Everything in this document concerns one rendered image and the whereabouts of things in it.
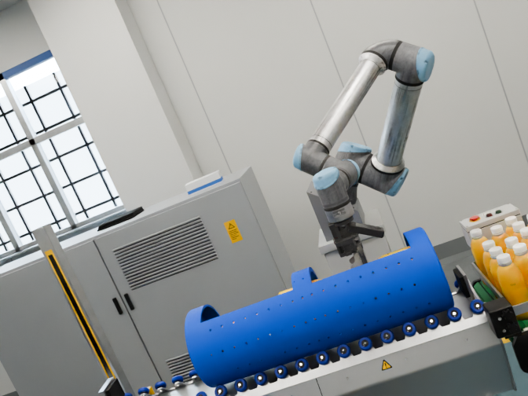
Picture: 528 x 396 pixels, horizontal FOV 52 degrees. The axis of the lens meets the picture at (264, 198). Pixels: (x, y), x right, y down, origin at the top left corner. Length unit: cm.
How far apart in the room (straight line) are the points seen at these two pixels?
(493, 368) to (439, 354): 19
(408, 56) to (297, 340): 111
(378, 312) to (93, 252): 241
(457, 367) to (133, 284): 239
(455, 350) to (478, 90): 309
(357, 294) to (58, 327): 274
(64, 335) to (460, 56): 363
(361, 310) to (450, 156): 305
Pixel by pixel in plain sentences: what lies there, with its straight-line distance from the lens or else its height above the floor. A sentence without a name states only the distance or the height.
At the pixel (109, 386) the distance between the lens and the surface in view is 219.
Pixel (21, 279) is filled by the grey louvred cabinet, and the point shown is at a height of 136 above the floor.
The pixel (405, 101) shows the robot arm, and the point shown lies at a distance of 223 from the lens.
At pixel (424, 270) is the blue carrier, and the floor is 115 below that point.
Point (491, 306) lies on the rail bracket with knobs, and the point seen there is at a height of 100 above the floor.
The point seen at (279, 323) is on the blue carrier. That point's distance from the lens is 179.
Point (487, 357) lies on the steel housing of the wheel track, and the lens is 192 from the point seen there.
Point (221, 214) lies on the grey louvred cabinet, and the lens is 343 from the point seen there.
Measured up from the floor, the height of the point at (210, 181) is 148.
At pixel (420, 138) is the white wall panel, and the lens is 462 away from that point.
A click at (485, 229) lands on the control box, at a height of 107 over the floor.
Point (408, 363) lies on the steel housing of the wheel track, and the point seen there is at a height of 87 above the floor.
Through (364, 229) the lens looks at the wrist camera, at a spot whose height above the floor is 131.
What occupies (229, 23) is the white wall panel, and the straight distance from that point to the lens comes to 462.
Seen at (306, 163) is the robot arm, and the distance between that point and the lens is 188.
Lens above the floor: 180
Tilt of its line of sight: 9 degrees down
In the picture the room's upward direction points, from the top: 23 degrees counter-clockwise
